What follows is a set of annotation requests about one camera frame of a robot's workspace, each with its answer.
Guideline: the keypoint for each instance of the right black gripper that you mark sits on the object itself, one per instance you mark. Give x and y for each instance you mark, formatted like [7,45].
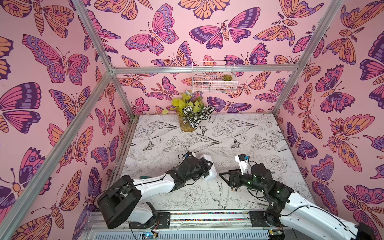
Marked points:
[237,179]

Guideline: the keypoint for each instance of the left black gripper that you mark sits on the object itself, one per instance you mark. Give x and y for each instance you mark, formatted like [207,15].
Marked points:
[201,170]

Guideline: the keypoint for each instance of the white digital alarm clock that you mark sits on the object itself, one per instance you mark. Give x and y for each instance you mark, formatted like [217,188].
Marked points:
[211,173]

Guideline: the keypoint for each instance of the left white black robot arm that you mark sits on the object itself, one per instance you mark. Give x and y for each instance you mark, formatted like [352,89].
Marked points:
[125,200]

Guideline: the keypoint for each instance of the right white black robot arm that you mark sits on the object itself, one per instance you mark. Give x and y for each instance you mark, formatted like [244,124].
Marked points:
[290,209]

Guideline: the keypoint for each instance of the potted plant yellow glass vase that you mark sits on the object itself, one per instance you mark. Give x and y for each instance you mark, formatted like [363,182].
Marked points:
[190,109]

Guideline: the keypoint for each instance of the small succulent in basket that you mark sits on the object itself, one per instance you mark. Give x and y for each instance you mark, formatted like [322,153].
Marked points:
[227,78]

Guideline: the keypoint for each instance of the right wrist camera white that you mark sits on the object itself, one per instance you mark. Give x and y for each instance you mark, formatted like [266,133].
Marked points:
[243,161]

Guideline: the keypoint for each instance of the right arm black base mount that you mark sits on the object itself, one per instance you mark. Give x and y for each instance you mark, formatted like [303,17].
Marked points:
[264,219]

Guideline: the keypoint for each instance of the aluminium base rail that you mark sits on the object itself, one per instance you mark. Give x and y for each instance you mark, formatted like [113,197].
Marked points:
[194,225]

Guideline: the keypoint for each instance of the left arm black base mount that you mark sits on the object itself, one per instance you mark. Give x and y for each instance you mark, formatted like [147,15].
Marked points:
[158,221]

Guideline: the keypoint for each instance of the white wire basket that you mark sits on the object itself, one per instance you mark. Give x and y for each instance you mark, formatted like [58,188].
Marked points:
[207,77]

